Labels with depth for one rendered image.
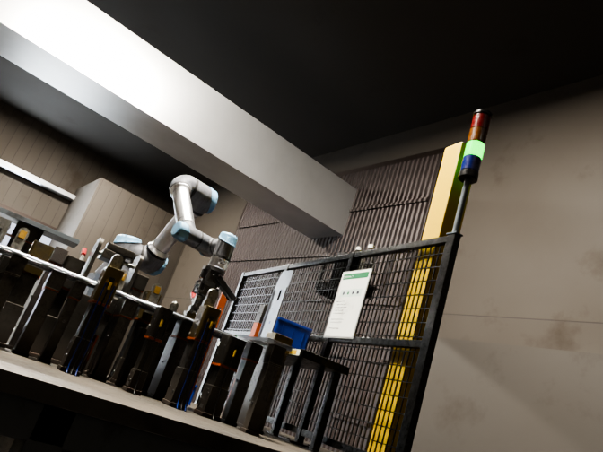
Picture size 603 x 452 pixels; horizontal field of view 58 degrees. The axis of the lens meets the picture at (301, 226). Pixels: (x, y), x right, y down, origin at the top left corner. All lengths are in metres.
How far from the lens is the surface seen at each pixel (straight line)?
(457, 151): 2.29
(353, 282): 2.37
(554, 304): 3.59
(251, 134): 4.58
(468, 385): 3.69
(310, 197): 4.84
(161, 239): 2.66
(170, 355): 2.07
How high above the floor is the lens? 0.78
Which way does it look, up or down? 19 degrees up
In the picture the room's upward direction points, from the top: 19 degrees clockwise
